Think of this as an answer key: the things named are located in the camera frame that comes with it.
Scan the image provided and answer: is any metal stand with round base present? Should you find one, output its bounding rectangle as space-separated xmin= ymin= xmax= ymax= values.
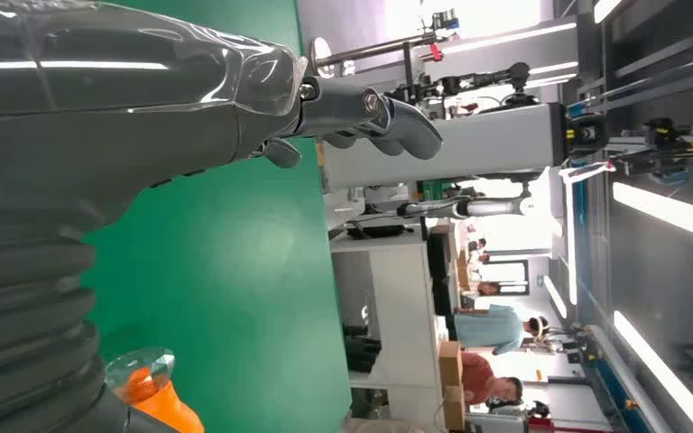
xmin=309 ymin=8 xmax=461 ymax=78

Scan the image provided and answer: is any black camera box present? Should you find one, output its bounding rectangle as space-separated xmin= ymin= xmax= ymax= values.
xmin=564 ymin=112 xmax=609 ymax=158

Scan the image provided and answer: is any brown cardboard box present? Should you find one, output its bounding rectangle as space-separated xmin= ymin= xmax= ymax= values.
xmin=439 ymin=340 xmax=464 ymax=387
xmin=441 ymin=385 xmax=467 ymax=433

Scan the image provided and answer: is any black articulated mount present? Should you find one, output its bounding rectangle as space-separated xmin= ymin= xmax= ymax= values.
xmin=384 ymin=61 xmax=533 ymax=115

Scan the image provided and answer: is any black bag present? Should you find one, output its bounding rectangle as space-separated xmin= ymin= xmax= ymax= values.
xmin=343 ymin=325 xmax=383 ymax=374

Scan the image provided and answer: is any white desk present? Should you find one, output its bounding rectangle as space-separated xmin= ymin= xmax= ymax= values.
xmin=329 ymin=229 xmax=443 ymax=427

